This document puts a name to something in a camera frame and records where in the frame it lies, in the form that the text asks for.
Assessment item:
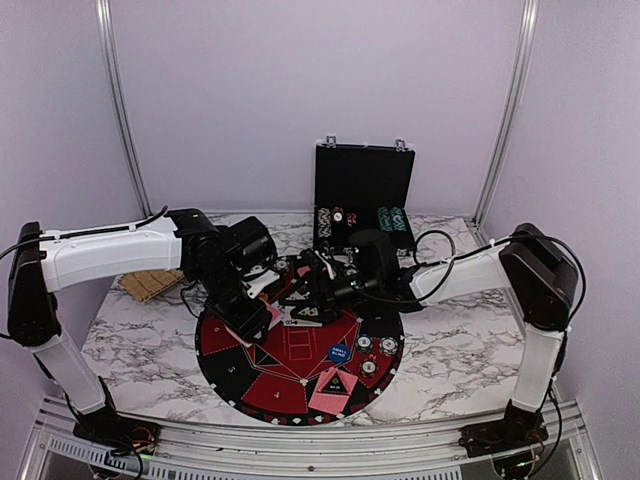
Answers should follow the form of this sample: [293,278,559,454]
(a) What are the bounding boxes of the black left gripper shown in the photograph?
[194,263,272,345]

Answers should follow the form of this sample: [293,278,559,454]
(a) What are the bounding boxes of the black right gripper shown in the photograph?
[279,270,381,324]

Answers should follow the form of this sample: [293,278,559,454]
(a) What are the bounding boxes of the red playing card deck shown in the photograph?
[225,303,283,347]

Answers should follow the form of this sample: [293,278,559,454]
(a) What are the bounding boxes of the eight of spades card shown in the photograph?
[282,318,323,328]

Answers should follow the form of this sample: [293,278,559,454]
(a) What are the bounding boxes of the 10 chips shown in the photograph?
[379,337,399,357]
[274,258,290,273]

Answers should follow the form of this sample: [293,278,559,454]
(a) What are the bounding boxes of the blue small blind button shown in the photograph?
[327,344,351,364]

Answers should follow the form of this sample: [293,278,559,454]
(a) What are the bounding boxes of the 50 chips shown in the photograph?
[355,335,373,354]

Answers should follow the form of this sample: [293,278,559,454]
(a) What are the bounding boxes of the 100 chips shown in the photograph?
[359,360,378,378]

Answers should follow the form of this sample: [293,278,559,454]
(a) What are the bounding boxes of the black triangular all-in marker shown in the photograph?
[320,371,349,395]

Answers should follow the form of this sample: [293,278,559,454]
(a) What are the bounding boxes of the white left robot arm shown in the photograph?
[3,207,278,445]

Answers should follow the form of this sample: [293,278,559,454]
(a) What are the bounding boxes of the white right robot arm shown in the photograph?
[333,290,533,426]

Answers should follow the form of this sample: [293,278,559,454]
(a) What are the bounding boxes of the cream blue chips in case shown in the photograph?
[315,206,346,240]

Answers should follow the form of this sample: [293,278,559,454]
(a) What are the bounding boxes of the round red black poker mat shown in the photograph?
[193,254,405,426]

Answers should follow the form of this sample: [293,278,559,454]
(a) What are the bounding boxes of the teal chips in case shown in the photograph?
[376,207,408,233]

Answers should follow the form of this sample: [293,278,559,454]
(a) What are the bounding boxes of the black chip carrying case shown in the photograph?
[313,136,416,255]

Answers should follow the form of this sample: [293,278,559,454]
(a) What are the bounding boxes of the woven bamboo tray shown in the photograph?
[120,270,184,303]

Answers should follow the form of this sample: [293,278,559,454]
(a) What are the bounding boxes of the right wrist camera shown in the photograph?
[349,229,400,293]

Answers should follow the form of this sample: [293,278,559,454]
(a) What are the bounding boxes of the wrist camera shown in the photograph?
[222,216,276,301]
[349,229,400,293]

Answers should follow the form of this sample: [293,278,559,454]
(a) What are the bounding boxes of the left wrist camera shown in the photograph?
[222,216,276,301]

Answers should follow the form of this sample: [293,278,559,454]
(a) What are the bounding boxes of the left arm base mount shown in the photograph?
[65,393,160,455]

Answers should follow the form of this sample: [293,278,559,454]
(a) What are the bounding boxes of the aluminium front rail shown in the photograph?
[19,394,601,480]

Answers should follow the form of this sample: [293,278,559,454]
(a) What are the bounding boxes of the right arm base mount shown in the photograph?
[458,401,549,458]

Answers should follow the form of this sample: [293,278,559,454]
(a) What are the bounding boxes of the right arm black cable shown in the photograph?
[404,229,586,331]

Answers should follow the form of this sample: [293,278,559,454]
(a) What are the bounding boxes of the left aluminium frame post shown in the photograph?
[95,0,152,216]

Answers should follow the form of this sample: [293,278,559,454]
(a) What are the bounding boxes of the aluminium frame post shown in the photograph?
[472,0,540,229]
[95,0,152,216]

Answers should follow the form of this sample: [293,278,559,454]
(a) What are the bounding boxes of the right aluminium frame post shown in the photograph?
[472,0,540,229]

